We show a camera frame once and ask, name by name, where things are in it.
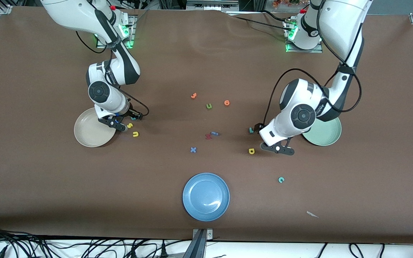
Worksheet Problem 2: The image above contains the beige brown plate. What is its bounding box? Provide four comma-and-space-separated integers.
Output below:
74, 107, 117, 148

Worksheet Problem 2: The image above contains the pale green plate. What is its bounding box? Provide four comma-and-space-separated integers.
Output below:
302, 116, 342, 147

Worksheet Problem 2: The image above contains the blue plate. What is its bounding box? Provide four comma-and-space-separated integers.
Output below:
182, 173, 230, 222

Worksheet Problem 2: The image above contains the brown table cover sheet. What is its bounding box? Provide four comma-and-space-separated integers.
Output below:
0, 6, 413, 245

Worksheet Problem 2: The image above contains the grey equipment box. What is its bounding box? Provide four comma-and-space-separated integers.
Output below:
187, 0, 239, 10

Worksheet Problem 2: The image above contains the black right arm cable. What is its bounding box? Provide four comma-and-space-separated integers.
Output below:
75, 30, 150, 119

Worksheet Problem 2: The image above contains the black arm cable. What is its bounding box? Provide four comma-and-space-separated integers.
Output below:
263, 0, 363, 126
75, 30, 150, 119

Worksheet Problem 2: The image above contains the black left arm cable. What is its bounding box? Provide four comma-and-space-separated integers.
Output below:
263, 0, 363, 126

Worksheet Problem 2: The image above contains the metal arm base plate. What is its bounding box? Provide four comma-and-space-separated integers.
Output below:
284, 18, 323, 53
96, 14, 136, 49

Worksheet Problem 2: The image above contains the black cable on sheet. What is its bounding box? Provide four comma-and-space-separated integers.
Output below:
224, 11, 293, 31

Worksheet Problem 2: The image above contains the grey metal clamp bracket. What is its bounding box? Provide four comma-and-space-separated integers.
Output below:
192, 229, 213, 241

